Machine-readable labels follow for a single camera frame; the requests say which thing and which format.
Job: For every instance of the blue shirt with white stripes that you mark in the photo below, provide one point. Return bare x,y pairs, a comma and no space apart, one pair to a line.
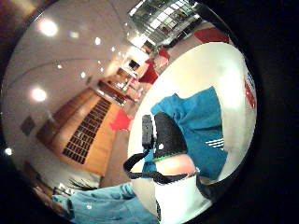
202,124

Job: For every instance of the red chair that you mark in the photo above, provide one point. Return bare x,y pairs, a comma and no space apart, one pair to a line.
150,74
121,120
164,53

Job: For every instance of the wooden counter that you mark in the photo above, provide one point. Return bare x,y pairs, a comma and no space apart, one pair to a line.
115,91

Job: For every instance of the wooden locker cabinet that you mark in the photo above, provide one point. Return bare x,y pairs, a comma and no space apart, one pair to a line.
93,137

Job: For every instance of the black monitor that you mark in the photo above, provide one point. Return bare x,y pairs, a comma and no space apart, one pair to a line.
134,64

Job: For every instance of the white glove wrist piece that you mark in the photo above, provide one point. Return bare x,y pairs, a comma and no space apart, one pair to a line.
180,202

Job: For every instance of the the person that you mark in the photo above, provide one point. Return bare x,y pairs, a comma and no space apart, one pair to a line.
109,205

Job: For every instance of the red box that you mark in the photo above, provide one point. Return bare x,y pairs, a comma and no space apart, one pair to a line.
250,91

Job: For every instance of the red sofa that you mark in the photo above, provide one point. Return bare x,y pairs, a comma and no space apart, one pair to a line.
211,35

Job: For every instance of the glass window front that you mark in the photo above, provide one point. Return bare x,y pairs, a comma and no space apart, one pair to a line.
165,18

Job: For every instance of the round ceiling lamp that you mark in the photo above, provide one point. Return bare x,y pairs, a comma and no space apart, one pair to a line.
39,94
48,28

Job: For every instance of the grey ceiling vent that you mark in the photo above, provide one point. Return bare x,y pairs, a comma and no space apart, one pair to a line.
28,125

